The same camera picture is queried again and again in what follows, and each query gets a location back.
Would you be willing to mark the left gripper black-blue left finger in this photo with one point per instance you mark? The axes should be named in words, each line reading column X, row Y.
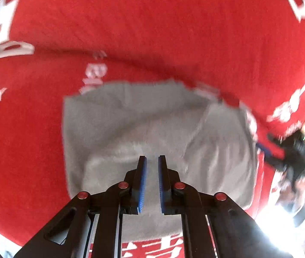
column 91, row 225

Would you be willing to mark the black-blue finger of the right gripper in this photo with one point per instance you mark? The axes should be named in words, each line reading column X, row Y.
column 276, row 140
column 277, row 163

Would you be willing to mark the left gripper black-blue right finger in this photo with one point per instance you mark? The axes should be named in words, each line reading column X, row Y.
column 212, row 225

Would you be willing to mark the grey knit sweater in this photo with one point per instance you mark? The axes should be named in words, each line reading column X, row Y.
column 209, row 143

